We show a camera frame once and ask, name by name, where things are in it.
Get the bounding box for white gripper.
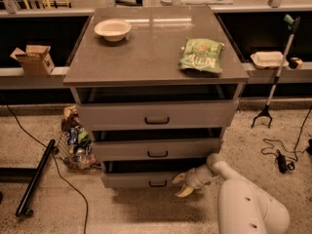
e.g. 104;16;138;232
173;165;220;198

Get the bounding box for grey bottom drawer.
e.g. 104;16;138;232
101;157;206;188

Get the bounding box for grey drawer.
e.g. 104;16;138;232
92;128;224;161
77;85;238;131
101;157;206;188

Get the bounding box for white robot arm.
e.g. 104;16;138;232
173;153;291;234

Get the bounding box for grey middle drawer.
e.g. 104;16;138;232
92;128;224;161

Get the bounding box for grey top drawer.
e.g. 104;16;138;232
77;85;238;131

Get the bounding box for grey drawer cabinet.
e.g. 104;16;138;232
62;6;250;189

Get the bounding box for green chip bag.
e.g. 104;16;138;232
178;38;224;74

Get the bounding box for white takeout container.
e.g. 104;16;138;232
251;52;283;69

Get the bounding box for black metal pole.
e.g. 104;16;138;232
16;139;56;217

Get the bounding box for yellow tape measure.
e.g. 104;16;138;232
289;58;303;69

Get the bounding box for white paper bowl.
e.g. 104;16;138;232
95;19;132;42

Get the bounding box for open cardboard box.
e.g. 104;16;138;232
11;45;55;77

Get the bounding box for reacher grabber tool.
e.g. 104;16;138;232
252;14;300;128

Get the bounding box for black power adapter cable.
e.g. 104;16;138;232
260;107;312;175

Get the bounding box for wire basket with items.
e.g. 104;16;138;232
58;105;100;170

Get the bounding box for black floor cable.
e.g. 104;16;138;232
0;91;90;234

